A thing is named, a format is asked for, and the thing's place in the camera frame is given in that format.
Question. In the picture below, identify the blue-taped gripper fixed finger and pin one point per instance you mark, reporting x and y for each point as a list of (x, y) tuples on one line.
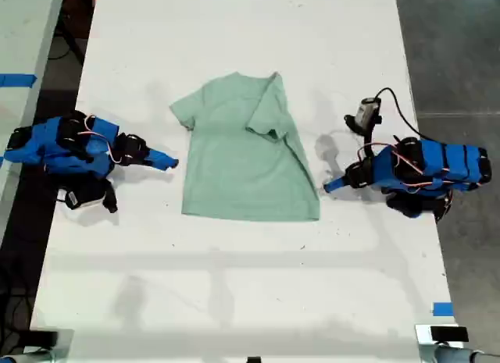
[(340, 181), (162, 156)]

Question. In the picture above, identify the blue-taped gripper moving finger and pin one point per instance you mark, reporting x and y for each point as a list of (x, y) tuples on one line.
[(339, 188), (160, 166)]

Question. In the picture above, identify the pale green T-shirt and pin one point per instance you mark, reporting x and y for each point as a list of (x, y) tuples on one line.
[(242, 171)]

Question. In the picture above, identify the blue and black arm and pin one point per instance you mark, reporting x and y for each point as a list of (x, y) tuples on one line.
[(441, 168), (58, 146)]

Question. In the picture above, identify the long blue tape strip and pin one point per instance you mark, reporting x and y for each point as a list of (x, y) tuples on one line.
[(17, 80)]

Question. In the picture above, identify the short blue tape strip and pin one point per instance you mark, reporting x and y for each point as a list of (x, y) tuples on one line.
[(443, 309)]

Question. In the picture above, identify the white side table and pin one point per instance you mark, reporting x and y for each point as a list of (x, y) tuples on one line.
[(23, 35)]

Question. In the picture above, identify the small black box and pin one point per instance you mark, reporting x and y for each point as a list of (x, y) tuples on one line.
[(449, 334), (254, 359), (43, 339)]

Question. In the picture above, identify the grey metal tube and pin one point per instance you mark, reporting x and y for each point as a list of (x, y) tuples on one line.
[(453, 355)]

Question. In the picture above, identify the camera black stalk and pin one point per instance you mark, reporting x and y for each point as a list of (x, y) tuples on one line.
[(110, 197), (367, 134)]

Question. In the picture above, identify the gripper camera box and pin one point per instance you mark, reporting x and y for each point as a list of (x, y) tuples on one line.
[(84, 198), (367, 111)]

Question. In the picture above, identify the metal table bracket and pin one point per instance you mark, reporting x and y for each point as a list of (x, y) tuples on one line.
[(65, 339), (422, 333)]

